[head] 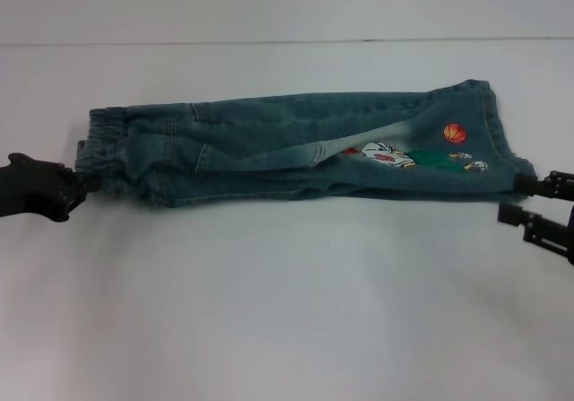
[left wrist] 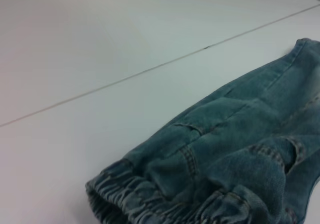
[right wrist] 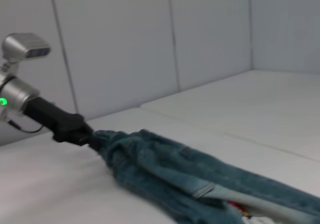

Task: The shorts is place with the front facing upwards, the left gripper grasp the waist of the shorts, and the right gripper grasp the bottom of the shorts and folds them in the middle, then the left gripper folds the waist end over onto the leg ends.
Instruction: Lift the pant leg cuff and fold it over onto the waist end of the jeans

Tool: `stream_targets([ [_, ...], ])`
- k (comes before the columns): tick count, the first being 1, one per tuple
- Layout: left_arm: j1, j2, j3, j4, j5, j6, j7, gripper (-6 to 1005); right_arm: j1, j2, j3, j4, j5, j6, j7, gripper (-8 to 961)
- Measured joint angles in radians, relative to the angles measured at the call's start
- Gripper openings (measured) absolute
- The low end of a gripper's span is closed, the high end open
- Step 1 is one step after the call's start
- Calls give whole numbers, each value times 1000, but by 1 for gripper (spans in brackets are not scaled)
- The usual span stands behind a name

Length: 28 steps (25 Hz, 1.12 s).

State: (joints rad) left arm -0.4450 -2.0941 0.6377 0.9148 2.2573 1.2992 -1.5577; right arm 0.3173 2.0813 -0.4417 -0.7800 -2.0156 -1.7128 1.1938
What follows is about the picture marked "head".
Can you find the blue denim shorts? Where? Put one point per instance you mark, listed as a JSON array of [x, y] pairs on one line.
[[287, 150]]

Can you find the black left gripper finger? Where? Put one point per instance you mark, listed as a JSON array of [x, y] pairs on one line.
[[78, 177], [74, 197]]

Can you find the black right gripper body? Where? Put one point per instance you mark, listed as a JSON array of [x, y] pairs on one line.
[[571, 219]]

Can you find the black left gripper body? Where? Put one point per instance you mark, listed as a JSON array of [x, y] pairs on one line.
[[27, 190]]

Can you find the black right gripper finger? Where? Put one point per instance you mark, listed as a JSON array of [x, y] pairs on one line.
[[529, 221], [542, 185]]

